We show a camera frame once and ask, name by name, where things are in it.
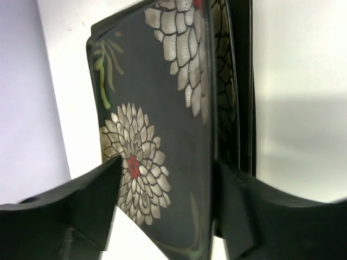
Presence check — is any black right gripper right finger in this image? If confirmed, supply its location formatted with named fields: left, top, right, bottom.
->
left=214, top=161, right=346, bottom=259

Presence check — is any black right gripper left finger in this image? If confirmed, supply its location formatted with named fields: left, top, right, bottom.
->
left=1, top=156, right=122, bottom=260

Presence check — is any black floral square plate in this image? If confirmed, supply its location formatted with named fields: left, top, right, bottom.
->
left=211, top=1, right=240, bottom=166
left=86, top=1, right=213, bottom=259

